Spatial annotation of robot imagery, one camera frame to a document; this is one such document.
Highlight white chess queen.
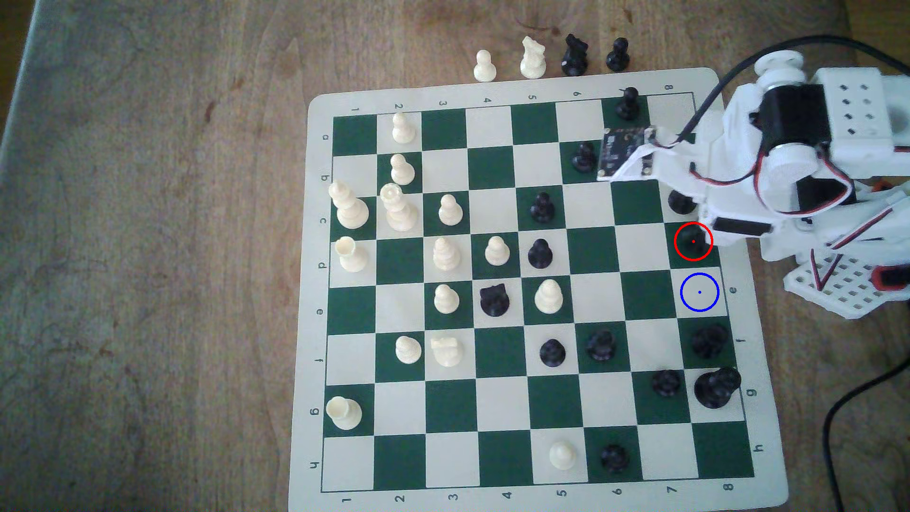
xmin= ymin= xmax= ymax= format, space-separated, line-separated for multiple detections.
xmin=380 ymin=183 xmax=419 ymax=232

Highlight black chess knight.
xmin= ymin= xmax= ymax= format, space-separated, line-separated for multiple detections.
xmin=480 ymin=283 xmax=511 ymax=318
xmin=561 ymin=34 xmax=590 ymax=78

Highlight black power cable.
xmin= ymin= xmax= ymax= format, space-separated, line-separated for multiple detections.
xmin=822 ymin=359 xmax=910 ymax=512

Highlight white perforated base plate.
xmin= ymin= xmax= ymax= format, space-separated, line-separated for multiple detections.
xmin=783 ymin=252 xmax=910 ymax=320

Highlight white chess knight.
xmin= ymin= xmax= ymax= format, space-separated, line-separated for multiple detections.
xmin=431 ymin=336 xmax=464 ymax=368
xmin=519 ymin=37 xmax=547 ymax=80

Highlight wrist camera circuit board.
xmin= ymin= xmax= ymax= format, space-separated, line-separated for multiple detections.
xmin=599 ymin=126 xmax=659 ymax=179

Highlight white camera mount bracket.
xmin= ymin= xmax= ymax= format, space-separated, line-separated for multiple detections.
xmin=610 ymin=138 xmax=714 ymax=187

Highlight white chess rook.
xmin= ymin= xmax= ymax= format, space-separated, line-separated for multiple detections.
xmin=334 ymin=237 xmax=370 ymax=273
xmin=326 ymin=396 xmax=364 ymax=431

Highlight white pawn e5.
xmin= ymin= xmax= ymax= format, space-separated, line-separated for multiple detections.
xmin=534 ymin=279 xmax=564 ymax=315

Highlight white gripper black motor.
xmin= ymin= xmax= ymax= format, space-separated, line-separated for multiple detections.
xmin=699 ymin=50 xmax=857 ymax=263

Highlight black chess queen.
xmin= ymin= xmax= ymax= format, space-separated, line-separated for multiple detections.
xmin=675 ymin=225 xmax=712 ymax=261

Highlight white chess bishop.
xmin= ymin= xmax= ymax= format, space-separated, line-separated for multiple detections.
xmin=432 ymin=237 xmax=462 ymax=272

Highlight red black white servo cable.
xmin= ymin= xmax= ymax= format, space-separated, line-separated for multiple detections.
xmin=688 ymin=131 xmax=856 ymax=216

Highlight black chess rook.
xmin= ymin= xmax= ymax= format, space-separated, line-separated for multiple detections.
xmin=600 ymin=444 xmax=631 ymax=475
xmin=586 ymin=329 xmax=618 ymax=362

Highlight black camera cable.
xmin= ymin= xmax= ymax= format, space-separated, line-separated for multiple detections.
xmin=674 ymin=34 xmax=910 ymax=143

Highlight black chess king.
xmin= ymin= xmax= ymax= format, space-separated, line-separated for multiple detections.
xmin=694 ymin=367 xmax=742 ymax=410

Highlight white chess king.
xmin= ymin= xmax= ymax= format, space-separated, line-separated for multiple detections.
xmin=328 ymin=181 xmax=371 ymax=230

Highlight red black clamp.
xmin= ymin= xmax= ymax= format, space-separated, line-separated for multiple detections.
xmin=873 ymin=265 xmax=910 ymax=292

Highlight green white chess board mat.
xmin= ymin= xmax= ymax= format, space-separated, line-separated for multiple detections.
xmin=288 ymin=67 xmax=790 ymax=512

